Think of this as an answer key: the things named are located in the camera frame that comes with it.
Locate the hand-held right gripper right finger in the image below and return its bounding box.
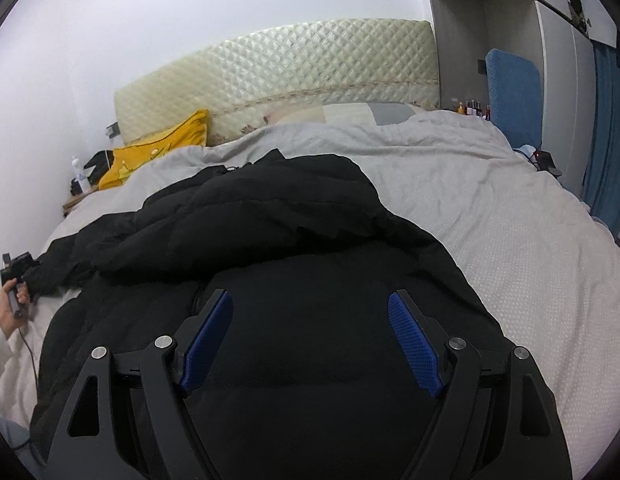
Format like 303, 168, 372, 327
388, 289, 574, 480

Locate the person's left hand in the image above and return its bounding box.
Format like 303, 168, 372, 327
0, 280, 30, 341

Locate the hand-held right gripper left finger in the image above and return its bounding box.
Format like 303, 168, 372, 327
46, 288, 235, 480

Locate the wooden nightstand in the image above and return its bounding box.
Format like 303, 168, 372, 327
62, 187, 103, 218

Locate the white spray bottle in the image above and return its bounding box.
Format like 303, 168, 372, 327
68, 156, 90, 196

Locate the row of cosmetic bottles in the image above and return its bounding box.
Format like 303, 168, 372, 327
452, 100, 492, 121

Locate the yellow pillow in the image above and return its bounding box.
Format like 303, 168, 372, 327
98, 109, 211, 191

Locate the black bag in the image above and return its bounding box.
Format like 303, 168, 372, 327
84, 150, 115, 181

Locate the black device with red light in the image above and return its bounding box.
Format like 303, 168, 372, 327
532, 149, 563, 177

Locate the cream quilted headboard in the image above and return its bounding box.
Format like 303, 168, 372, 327
114, 20, 441, 147

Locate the white wardrobe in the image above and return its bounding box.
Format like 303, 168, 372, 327
427, 0, 618, 191

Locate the blue curtain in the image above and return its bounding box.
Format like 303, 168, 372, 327
581, 42, 620, 256

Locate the black cable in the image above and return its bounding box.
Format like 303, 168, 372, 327
20, 327, 43, 386

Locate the black puffer jacket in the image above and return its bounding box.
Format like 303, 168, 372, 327
20, 148, 566, 480

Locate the patchwork pillow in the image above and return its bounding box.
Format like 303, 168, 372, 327
262, 102, 425, 128

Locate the grey bed blanket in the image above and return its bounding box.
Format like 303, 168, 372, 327
0, 108, 620, 480

